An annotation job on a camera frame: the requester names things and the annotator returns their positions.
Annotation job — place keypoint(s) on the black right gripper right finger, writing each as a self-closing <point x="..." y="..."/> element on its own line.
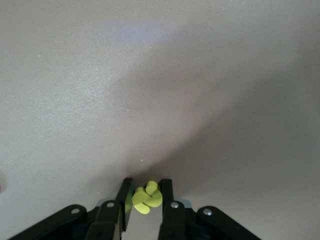
<point x="175" y="222"/>

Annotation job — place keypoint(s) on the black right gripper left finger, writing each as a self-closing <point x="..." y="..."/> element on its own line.
<point x="110" y="220"/>

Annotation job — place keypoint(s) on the yellow foam letter z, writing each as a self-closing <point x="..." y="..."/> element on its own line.
<point x="143" y="200"/>

